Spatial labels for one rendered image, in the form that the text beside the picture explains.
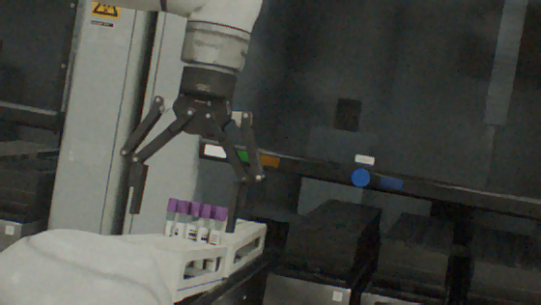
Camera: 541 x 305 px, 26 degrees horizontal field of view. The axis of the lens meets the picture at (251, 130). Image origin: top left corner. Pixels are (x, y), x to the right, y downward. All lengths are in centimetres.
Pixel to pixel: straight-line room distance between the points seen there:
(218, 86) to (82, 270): 74
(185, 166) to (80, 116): 20
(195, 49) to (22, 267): 75
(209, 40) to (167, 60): 43
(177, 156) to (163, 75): 14
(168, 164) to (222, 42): 47
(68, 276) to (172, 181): 114
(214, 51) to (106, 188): 53
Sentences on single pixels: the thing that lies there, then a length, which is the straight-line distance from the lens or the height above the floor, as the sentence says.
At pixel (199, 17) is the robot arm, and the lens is 157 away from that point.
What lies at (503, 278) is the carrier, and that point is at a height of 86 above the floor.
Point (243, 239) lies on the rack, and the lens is 180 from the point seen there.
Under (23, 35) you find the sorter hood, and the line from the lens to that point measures 205.
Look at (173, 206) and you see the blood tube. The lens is 167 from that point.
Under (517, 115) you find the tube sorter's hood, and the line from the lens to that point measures 190.
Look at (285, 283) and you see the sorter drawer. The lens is 187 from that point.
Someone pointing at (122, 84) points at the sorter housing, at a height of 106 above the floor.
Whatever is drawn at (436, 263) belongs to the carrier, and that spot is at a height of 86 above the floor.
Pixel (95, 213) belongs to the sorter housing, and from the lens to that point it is 202.
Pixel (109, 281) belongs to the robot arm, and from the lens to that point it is 85.
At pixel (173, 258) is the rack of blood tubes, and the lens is 141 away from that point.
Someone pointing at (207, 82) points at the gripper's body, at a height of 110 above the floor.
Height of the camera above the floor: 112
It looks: 3 degrees down
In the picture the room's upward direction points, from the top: 10 degrees clockwise
